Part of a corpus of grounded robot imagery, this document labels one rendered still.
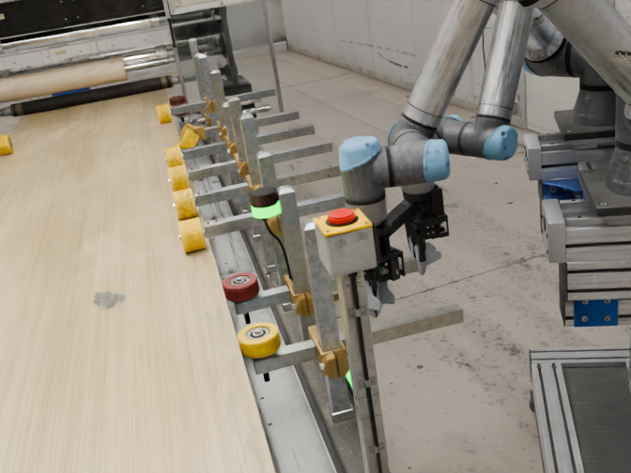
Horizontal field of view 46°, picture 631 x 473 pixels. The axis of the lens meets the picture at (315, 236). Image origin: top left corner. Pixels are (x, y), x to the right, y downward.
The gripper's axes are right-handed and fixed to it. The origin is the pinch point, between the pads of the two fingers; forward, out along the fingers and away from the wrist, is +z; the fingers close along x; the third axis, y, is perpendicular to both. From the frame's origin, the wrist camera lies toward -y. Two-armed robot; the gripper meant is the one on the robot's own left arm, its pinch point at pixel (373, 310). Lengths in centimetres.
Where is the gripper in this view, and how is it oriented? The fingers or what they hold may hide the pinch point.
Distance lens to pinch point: 149.2
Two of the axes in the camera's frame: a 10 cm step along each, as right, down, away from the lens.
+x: 8.3, -3.2, 4.6
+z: 1.4, 9.1, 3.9
